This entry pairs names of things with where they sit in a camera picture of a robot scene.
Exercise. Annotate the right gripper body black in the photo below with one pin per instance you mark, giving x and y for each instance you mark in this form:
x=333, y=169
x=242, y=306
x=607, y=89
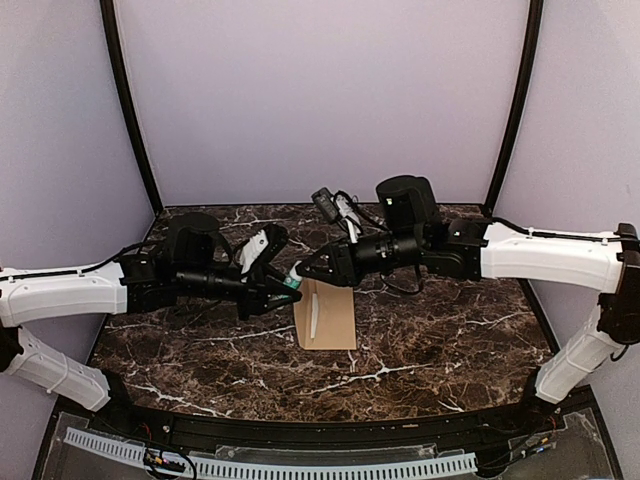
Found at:
x=350, y=273

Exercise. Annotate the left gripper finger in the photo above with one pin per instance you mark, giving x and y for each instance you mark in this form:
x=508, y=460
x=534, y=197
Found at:
x=271, y=302
x=273, y=280

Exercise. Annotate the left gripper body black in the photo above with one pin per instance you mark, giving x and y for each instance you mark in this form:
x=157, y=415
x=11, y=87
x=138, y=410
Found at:
x=253, y=294

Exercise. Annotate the green glue stick white cap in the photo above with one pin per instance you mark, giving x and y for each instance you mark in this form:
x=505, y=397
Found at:
x=292, y=281

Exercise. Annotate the white letter paper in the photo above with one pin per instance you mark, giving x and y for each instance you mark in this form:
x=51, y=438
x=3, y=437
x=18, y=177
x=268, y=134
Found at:
x=314, y=316

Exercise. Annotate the brown paper envelope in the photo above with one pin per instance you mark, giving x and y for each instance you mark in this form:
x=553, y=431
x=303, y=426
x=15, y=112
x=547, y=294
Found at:
x=336, y=330

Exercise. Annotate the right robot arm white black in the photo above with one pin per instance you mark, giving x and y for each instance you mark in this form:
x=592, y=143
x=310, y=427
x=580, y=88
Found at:
x=415, y=235

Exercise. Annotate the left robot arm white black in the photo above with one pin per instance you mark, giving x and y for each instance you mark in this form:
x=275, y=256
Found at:
x=194, y=260

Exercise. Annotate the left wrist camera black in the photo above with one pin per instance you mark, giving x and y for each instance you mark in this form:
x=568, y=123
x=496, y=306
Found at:
x=261, y=248

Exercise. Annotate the white slotted cable duct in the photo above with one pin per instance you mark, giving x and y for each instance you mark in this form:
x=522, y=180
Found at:
x=247, y=463

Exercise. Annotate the black front rail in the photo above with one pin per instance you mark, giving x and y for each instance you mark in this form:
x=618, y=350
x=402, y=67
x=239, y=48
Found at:
x=477, y=430

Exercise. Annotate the left black frame post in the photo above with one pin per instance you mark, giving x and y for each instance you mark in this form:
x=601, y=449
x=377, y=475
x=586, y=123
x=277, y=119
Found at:
x=128, y=109

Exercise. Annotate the black frame post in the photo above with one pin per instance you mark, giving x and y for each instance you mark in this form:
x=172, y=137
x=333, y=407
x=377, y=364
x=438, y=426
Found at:
x=128, y=109
x=516, y=111

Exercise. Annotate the right black frame post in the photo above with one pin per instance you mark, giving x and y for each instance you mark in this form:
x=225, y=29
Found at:
x=516, y=111

